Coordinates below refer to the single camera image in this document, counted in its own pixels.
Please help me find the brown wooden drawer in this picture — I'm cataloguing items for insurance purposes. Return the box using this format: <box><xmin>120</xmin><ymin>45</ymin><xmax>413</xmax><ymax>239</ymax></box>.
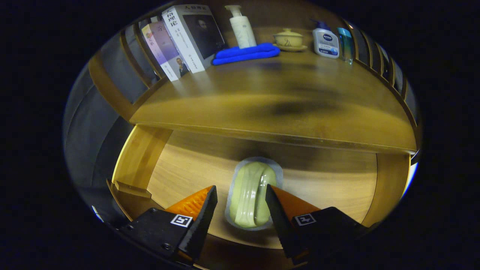
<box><xmin>106</xmin><ymin>124</ymin><xmax>413</xmax><ymax>270</ymax></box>

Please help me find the black backdrop cloth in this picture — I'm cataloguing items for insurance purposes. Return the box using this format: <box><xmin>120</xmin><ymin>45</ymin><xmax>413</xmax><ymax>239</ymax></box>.
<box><xmin>63</xmin><ymin>24</ymin><xmax>158</xmax><ymax>222</ymax></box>

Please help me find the white pump bottle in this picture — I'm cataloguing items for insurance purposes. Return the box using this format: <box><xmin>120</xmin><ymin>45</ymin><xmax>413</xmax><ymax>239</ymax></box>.
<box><xmin>224</xmin><ymin>4</ymin><xmax>258</xmax><ymax>49</ymax></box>

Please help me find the brown wooden cabinet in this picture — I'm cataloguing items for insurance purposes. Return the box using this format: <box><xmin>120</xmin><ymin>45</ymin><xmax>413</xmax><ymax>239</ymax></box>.
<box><xmin>87</xmin><ymin>0</ymin><xmax>423</xmax><ymax>165</ymax></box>

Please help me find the brown wooden countertop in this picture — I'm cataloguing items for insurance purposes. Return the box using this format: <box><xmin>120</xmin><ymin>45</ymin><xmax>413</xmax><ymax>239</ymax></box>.
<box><xmin>129</xmin><ymin>51</ymin><xmax>419</xmax><ymax>154</ymax></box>

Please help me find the blue folded cloth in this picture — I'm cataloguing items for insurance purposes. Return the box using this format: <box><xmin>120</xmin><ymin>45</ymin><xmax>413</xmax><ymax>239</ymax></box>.
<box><xmin>211</xmin><ymin>42</ymin><xmax>281</xmax><ymax>66</ymax></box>

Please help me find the thick white book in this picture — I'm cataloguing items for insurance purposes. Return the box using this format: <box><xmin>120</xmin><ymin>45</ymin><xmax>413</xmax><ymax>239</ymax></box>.
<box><xmin>161</xmin><ymin>4</ymin><xmax>226</xmax><ymax>74</ymax></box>

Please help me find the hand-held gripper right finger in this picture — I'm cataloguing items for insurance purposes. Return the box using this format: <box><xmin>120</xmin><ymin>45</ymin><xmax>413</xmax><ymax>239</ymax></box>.
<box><xmin>265</xmin><ymin>184</ymin><xmax>372</xmax><ymax>266</ymax></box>

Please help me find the pale green ornament grey base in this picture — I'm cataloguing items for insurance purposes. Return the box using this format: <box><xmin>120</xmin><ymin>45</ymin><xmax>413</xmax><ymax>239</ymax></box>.
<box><xmin>224</xmin><ymin>156</ymin><xmax>284</xmax><ymax>231</ymax></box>

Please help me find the white blue-capped lotion bottle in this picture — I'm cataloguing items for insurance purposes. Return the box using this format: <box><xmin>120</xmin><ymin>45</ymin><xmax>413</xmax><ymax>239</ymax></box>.
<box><xmin>311</xmin><ymin>19</ymin><xmax>340</xmax><ymax>59</ymax></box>

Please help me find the purple book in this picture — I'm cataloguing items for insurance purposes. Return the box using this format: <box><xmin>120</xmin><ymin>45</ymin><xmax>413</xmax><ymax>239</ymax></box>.
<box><xmin>141</xmin><ymin>21</ymin><xmax>190</xmax><ymax>82</ymax></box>

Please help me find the beige lidded teacup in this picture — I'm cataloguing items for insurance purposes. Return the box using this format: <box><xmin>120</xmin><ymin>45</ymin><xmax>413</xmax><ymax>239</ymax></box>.
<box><xmin>272</xmin><ymin>28</ymin><xmax>308</xmax><ymax>52</ymax></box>

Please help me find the teal bottle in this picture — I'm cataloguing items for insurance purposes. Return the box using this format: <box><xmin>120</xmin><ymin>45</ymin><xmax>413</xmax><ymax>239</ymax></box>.
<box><xmin>336</xmin><ymin>27</ymin><xmax>354</xmax><ymax>65</ymax></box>

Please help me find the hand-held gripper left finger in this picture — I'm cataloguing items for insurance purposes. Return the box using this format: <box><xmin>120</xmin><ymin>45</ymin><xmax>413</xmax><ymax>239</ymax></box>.
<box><xmin>117</xmin><ymin>185</ymin><xmax>219</xmax><ymax>265</ymax></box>

